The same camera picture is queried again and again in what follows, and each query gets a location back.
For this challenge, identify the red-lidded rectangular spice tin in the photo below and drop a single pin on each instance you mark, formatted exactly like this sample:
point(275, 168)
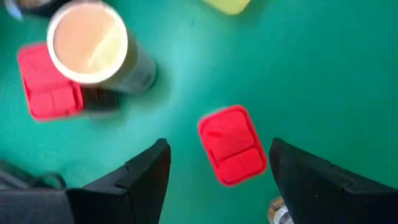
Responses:
point(46, 96)
point(231, 146)

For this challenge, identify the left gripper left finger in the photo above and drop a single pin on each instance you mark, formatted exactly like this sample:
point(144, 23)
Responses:
point(124, 199)

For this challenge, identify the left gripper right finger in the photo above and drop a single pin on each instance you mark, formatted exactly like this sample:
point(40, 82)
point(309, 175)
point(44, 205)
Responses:
point(326, 199)

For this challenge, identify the yellow translucent plastic bin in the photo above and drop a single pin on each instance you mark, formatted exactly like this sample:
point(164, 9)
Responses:
point(228, 6)

